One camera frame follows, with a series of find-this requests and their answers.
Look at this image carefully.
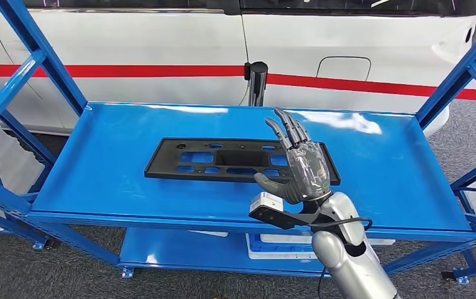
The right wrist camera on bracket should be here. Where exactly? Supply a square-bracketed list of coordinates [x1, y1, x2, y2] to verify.
[249, 191, 330, 230]

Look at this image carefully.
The black cylindrical post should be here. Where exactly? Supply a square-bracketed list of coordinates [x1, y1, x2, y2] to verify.
[244, 60, 269, 107]

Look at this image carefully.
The white car with red stripe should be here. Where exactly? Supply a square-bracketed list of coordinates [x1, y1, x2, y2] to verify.
[0, 0, 476, 139]

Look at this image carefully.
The black plastic panel part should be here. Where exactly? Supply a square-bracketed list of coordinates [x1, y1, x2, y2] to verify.
[144, 137, 341, 186]

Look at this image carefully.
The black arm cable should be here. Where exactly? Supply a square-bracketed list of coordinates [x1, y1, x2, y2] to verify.
[308, 216, 374, 299]

